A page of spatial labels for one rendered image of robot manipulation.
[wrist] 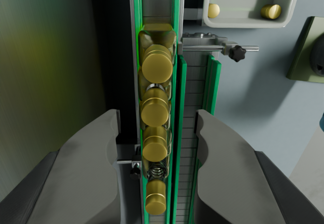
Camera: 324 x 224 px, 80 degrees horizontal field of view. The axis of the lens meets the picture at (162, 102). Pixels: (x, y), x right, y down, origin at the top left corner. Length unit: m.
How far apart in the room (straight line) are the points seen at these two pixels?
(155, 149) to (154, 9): 0.32
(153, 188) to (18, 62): 0.26
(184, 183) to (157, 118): 0.54
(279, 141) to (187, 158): 0.41
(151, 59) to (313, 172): 2.40
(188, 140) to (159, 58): 0.44
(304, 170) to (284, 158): 1.46
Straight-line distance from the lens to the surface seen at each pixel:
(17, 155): 0.22
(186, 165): 0.69
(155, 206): 0.35
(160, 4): 0.48
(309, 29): 0.75
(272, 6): 0.62
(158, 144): 0.26
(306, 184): 2.62
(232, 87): 0.71
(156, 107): 0.23
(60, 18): 0.29
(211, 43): 0.50
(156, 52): 0.21
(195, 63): 0.51
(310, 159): 2.38
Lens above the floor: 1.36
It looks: 63 degrees down
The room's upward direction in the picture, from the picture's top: 177 degrees clockwise
